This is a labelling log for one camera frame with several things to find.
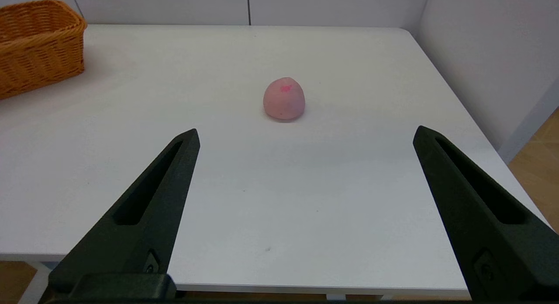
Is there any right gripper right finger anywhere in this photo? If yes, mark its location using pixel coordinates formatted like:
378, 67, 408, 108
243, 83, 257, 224
413, 125, 559, 302

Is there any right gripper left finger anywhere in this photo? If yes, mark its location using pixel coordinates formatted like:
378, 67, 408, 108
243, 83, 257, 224
38, 128, 201, 302

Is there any white table leg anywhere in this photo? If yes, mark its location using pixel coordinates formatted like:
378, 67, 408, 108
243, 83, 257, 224
17, 261, 59, 304

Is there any pink peach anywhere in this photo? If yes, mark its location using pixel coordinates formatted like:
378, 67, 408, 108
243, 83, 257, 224
263, 77, 306, 121

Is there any orange wicker basket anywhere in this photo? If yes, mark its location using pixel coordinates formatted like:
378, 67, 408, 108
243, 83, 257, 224
0, 0, 88, 100

